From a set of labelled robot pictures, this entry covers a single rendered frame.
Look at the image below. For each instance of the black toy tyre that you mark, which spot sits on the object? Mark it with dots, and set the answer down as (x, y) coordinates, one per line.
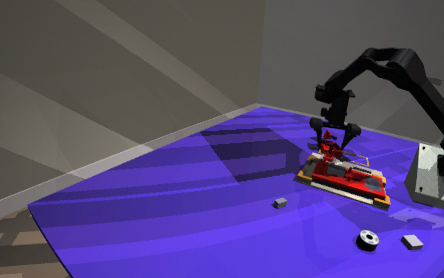
(367, 240)

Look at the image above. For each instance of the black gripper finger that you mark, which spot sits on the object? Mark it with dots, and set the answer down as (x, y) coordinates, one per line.
(347, 139)
(319, 136)

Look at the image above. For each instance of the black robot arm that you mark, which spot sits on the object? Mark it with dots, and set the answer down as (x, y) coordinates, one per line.
(404, 69)

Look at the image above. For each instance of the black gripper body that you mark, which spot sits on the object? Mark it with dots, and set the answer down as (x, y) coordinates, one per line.
(336, 118)

